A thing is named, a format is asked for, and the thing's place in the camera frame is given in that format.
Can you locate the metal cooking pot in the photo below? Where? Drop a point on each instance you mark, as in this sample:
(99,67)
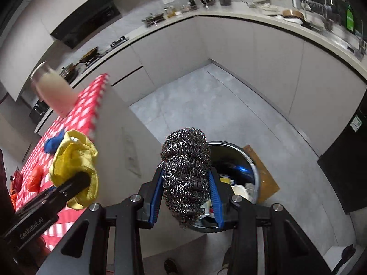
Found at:
(68,71)

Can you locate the grey wall cabinets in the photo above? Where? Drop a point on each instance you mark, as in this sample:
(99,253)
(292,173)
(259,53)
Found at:
(57,3)

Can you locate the yellow cloth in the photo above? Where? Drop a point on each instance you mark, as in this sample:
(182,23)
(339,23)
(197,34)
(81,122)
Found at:
(74,154)

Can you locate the dark glass bottle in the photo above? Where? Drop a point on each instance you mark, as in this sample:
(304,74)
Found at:
(191,1)

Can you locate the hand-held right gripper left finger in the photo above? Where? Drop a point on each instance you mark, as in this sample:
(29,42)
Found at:
(156,197)

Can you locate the black range hood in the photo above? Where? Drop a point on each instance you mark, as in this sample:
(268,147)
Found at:
(86,20)

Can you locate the grey kitchen island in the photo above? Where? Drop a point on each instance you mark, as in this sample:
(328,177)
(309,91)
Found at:
(123,126)

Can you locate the orange plastic bag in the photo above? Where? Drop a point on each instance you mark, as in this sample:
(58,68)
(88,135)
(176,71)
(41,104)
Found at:
(35,179)

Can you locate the black microwave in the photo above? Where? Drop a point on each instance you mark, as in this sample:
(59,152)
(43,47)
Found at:
(38,111)

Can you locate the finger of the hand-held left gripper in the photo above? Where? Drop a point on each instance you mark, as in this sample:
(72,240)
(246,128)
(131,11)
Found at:
(71,186)

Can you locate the black trash bin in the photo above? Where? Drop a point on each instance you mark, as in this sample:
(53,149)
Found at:
(246,163)

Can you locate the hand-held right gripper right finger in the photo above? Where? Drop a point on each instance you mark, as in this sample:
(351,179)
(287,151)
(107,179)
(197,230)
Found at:
(215,202)

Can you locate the copper pan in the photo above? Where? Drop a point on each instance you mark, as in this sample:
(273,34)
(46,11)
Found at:
(293,13)

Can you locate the green bottle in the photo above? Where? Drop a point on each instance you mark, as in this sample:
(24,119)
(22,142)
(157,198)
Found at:
(350,18)

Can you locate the black built-in appliance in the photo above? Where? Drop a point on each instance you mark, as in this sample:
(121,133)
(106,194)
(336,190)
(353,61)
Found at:
(347,154)

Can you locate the blue cloth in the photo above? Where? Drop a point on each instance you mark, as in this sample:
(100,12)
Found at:
(53,143)

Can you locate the dark wok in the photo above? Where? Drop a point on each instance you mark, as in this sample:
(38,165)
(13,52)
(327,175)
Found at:
(89,55)

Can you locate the white wall socket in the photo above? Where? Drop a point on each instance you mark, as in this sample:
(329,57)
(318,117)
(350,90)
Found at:
(168,1)

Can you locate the brown cardboard sheet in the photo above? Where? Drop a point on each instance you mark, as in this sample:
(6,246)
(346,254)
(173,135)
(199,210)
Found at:
(266,183)

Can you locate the grey kitchen counter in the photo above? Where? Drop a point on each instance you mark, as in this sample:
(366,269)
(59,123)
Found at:
(258,51)

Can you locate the gas stove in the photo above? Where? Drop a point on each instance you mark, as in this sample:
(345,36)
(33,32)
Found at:
(119,42)

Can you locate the yellow oil bottle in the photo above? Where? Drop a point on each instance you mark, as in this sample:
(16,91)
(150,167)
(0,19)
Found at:
(169,12)

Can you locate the steel wool scourer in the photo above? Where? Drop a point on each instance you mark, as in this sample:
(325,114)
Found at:
(186,174)

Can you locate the red checkered tablecloth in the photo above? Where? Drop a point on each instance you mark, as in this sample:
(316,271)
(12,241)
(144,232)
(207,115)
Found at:
(83,108)

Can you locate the metal dish tray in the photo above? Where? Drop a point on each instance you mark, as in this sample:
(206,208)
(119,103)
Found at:
(153,19)

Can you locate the red plastic packet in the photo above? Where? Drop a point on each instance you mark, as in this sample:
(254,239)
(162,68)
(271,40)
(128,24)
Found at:
(16,182)

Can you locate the person's dark shoe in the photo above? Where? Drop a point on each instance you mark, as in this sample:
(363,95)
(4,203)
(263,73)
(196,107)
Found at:
(170,267)

